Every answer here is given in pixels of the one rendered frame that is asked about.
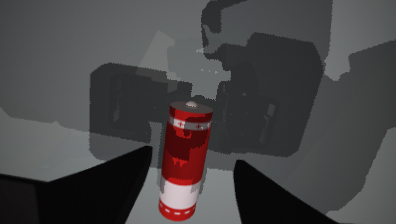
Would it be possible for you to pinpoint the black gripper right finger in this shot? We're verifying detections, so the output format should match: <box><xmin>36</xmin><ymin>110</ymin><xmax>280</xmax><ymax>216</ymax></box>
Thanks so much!
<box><xmin>233</xmin><ymin>160</ymin><xmax>340</xmax><ymax>224</ymax></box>

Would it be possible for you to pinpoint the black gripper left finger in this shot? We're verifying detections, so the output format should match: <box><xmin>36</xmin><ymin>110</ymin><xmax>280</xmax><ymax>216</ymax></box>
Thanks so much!
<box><xmin>0</xmin><ymin>146</ymin><xmax>153</xmax><ymax>224</ymax></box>

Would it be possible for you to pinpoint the red and white battery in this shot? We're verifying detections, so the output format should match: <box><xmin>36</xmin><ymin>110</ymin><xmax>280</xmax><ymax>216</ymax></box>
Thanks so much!
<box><xmin>158</xmin><ymin>101</ymin><xmax>213</xmax><ymax>221</ymax></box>

